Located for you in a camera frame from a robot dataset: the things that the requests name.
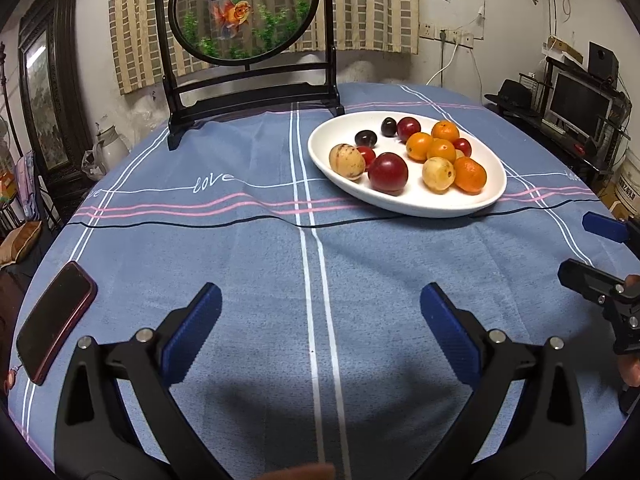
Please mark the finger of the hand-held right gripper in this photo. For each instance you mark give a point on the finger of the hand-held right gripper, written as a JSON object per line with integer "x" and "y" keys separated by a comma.
{"x": 585, "y": 275}
{"x": 605, "y": 226}

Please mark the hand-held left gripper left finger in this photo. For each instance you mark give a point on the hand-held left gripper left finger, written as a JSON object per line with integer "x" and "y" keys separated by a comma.
{"x": 192, "y": 330}

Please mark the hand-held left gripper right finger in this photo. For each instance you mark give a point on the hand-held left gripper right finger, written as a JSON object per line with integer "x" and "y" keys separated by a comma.
{"x": 450, "y": 330}

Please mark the white oval plate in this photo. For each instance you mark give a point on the white oval plate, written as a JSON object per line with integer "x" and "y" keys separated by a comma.
{"x": 425, "y": 205}

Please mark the small red fruit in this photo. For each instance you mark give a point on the small red fruit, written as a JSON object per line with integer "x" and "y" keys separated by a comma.
{"x": 463, "y": 146}

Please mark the yellow-orange loquat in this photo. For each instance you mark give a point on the yellow-orange loquat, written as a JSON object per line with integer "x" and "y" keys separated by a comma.
{"x": 441, "y": 150}

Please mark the large orange tangerine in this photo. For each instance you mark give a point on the large orange tangerine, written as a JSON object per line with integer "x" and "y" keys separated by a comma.
{"x": 445, "y": 130}

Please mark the orange kumquat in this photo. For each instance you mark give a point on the orange kumquat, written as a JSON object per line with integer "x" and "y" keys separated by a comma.
{"x": 419, "y": 146}

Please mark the red tomato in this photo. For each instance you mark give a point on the red tomato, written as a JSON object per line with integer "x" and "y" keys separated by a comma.
{"x": 367, "y": 155}

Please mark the spotted tan loquat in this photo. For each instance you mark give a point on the spotted tan loquat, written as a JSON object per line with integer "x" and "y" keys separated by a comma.
{"x": 347, "y": 161}

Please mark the dark red plum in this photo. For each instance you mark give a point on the dark red plum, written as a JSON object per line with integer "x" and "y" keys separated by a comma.
{"x": 388, "y": 172}
{"x": 408, "y": 128}

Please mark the large dark cherry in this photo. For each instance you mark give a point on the large dark cherry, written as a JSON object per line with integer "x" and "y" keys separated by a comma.
{"x": 366, "y": 137}

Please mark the small dark cherry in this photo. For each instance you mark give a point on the small dark cherry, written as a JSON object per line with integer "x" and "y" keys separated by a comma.
{"x": 388, "y": 126}

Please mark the person's right hand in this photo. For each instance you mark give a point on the person's right hand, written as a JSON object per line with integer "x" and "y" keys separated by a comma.
{"x": 629, "y": 369}

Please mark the person's left hand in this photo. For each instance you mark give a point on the person's left hand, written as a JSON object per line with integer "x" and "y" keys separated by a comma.
{"x": 300, "y": 474}

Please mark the white plastic bucket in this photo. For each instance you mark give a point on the white plastic bucket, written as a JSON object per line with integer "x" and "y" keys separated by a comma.
{"x": 631, "y": 175}

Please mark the blue striped tablecloth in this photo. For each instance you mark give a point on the blue striped tablecloth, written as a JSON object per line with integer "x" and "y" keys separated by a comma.
{"x": 250, "y": 270}

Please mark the black computer desk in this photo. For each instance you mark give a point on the black computer desk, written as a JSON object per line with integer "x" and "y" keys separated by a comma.
{"x": 545, "y": 132}

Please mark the computer monitor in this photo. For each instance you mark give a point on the computer monitor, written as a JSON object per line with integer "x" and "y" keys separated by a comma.
{"x": 580, "y": 102}

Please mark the red smartphone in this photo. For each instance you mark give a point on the red smartphone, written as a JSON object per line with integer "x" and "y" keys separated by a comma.
{"x": 55, "y": 320}

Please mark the small orange tangerine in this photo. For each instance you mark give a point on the small orange tangerine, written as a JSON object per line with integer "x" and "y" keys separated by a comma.
{"x": 470, "y": 175}

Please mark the pale yellow loquat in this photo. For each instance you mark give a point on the pale yellow loquat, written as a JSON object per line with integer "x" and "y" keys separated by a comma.
{"x": 438, "y": 174}

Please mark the black hat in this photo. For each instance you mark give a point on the black hat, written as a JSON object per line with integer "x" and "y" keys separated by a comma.
{"x": 510, "y": 94}

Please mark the black speaker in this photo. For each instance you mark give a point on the black speaker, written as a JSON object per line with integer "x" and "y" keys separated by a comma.
{"x": 602, "y": 62}

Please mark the cardboard box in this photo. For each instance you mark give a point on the cardboard box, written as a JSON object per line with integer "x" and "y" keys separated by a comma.
{"x": 565, "y": 50}

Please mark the red phone charm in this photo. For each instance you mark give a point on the red phone charm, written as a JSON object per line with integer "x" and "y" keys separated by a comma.
{"x": 10, "y": 377}

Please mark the brown cushion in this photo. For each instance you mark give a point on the brown cushion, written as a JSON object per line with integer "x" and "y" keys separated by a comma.
{"x": 20, "y": 242}

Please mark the white jug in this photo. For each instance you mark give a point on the white jug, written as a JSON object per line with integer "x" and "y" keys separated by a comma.
{"x": 107, "y": 147}

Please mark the dark framed painting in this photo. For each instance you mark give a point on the dark framed painting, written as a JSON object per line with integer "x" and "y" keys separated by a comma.
{"x": 45, "y": 95}

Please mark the beige checked curtain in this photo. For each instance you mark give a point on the beige checked curtain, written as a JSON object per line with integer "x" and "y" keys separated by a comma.
{"x": 380, "y": 5}

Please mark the round goldfish screen on stand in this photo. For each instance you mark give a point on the round goldfish screen on stand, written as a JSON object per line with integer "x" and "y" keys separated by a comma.
{"x": 245, "y": 15}

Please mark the white wall outlet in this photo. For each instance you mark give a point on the white wall outlet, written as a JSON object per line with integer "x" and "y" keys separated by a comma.
{"x": 427, "y": 30}

